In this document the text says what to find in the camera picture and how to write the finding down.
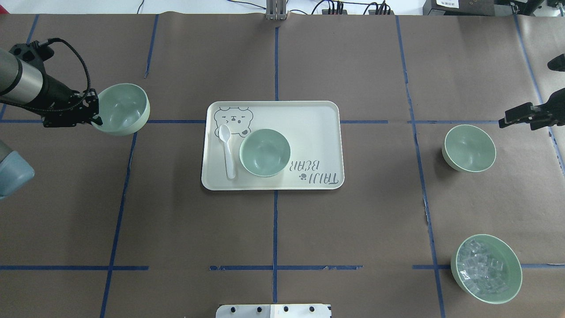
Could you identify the green bowl on tray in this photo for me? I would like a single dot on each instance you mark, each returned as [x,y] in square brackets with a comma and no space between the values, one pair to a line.
[265,153]

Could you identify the cream bear tray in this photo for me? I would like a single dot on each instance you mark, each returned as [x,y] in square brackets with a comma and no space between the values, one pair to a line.
[311,127]

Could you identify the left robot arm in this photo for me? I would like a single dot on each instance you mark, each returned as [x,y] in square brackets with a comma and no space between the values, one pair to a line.
[24,83]

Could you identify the white plastic spoon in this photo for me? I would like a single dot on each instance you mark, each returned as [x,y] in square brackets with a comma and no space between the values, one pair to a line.
[224,134]

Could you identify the aluminium frame post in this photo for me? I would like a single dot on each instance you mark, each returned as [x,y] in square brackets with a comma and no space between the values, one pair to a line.
[276,10]

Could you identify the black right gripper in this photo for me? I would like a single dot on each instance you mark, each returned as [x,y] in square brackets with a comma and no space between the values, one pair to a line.
[552,107]

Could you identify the green bowl with ice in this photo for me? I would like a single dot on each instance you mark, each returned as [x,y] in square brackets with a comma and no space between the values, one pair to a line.
[487,268]

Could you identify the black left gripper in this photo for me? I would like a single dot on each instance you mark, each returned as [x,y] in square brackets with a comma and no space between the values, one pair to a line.
[54,93]

